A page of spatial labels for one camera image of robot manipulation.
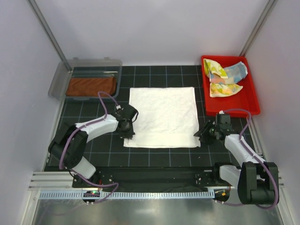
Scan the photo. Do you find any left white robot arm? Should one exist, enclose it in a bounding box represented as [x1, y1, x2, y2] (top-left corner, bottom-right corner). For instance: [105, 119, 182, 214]
[48, 105, 139, 188]

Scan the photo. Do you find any white pink towel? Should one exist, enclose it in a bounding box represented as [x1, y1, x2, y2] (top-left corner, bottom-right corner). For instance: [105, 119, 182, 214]
[124, 87, 201, 149]

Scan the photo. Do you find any left aluminium frame post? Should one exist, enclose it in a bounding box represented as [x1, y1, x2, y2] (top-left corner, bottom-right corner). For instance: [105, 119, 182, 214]
[27, 0, 72, 72]

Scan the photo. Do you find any aluminium frame post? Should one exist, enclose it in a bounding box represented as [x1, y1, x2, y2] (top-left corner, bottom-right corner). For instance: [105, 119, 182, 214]
[239, 0, 278, 57]
[27, 0, 72, 72]

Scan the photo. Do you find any yellow patterned towel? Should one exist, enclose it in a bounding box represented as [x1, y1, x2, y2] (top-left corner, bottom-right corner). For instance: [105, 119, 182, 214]
[203, 59, 243, 98]

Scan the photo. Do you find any right aluminium frame post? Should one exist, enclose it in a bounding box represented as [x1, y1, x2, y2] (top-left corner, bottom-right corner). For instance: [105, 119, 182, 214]
[239, 0, 278, 57]

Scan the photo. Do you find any slotted cable duct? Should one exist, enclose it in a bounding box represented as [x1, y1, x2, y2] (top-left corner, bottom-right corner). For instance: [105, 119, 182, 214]
[39, 190, 215, 201]

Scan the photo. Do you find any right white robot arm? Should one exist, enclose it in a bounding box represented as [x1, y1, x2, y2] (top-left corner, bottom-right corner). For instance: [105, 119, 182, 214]
[194, 112, 279, 210]

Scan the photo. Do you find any brown towel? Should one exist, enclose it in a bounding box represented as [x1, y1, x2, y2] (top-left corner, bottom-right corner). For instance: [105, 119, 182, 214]
[66, 77, 117, 97]

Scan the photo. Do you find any blue patterned towel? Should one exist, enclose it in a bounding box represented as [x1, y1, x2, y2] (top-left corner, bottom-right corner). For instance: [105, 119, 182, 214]
[224, 61, 248, 84]

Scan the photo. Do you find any red plastic bin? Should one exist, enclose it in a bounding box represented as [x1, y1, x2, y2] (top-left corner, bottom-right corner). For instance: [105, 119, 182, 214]
[201, 55, 260, 116]

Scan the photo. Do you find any clear plastic bin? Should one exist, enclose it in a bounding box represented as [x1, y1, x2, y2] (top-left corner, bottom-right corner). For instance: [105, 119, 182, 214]
[48, 59, 122, 101]

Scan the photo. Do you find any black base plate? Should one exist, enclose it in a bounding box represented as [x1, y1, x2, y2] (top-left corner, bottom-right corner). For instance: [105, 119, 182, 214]
[71, 166, 240, 193]

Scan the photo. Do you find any aluminium front rail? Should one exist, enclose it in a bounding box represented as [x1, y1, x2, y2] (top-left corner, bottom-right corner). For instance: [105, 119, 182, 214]
[28, 171, 285, 191]

